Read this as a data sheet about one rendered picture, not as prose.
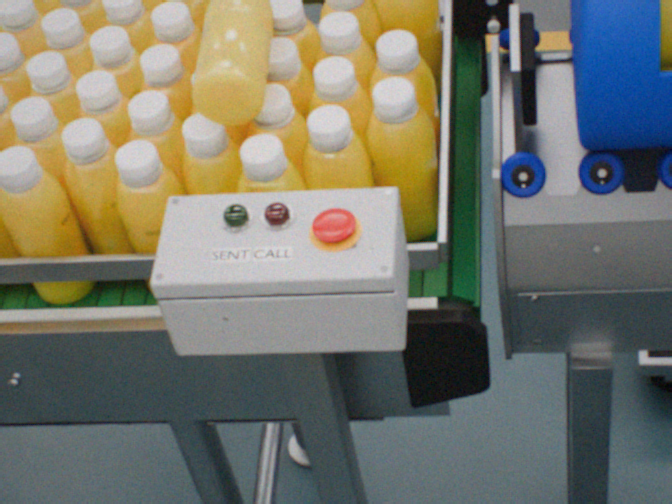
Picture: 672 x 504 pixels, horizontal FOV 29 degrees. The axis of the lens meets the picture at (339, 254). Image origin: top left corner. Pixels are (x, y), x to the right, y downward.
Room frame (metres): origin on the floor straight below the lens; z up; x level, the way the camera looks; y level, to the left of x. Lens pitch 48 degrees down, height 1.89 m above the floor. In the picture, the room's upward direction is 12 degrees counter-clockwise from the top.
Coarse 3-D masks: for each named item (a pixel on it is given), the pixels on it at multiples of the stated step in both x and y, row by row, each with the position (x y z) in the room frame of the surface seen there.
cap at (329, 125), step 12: (324, 108) 0.90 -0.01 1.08; (336, 108) 0.90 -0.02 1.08; (312, 120) 0.89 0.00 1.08; (324, 120) 0.88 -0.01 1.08; (336, 120) 0.88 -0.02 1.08; (348, 120) 0.88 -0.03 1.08; (312, 132) 0.87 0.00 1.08; (324, 132) 0.87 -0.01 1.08; (336, 132) 0.87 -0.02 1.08; (348, 132) 0.87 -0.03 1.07; (324, 144) 0.87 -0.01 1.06; (336, 144) 0.87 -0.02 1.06
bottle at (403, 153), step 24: (384, 120) 0.89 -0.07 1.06; (408, 120) 0.89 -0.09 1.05; (384, 144) 0.88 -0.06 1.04; (408, 144) 0.88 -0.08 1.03; (432, 144) 0.89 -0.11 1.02; (384, 168) 0.88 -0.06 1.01; (408, 168) 0.87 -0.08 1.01; (432, 168) 0.88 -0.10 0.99; (408, 192) 0.87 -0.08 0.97; (432, 192) 0.88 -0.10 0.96; (408, 216) 0.87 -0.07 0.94; (432, 216) 0.88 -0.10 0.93; (408, 240) 0.87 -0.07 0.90
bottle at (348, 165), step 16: (352, 144) 0.87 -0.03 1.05; (304, 160) 0.88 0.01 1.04; (320, 160) 0.86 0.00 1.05; (336, 160) 0.86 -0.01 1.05; (352, 160) 0.86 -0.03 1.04; (368, 160) 0.87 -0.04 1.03; (304, 176) 0.88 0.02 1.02; (320, 176) 0.86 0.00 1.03; (336, 176) 0.85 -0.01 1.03; (352, 176) 0.86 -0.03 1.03; (368, 176) 0.87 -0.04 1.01
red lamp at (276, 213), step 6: (270, 204) 0.76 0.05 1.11; (276, 204) 0.76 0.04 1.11; (282, 204) 0.76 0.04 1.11; (264, 210) 0.76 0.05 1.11; (270, 210) 0.75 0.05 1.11; (276, 210) 0.75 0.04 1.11; (282, 210) 0.75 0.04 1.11; (288, 210) 0.75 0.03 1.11; (264, 216) 0.75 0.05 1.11; (270, 216) 0.75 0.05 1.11; (276, 216) 0.75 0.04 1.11; (282, 216) 0.75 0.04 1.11; (288, 216) 0.75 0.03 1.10; (270, 222) 0.75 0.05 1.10; (276, 222) 0.74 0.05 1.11; (282, 222) 0.74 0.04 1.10
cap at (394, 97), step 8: (384, 80) 0.92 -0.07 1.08; (392, 80) 0.92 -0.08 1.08; (400, 80) 0.92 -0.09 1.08; (408, 80) 0.91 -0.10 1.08; (376, 88) 0.91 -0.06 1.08; (384, 88) 0.91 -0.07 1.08; (392, 88) 0.91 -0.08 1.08; (400, 88) 0.91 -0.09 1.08; (408, 88) 0.90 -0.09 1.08; (376, 96) 0.90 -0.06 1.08; (384, 96) 0.90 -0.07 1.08; (392, 96) 0.90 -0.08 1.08; (400, 96) 0.89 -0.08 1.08; (408, 96) 0.89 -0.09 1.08; (376, 104) 0.90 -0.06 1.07; (384, 104) 0.89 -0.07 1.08; (392, 104) 0.89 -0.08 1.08; (400, 104) 0.89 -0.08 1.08; (408, 104) 0.89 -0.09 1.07; (384, 112) 0.89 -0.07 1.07; (392, 112) 0.89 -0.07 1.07; (400, 112) 0.89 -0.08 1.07; (408, 112) 0.89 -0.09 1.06
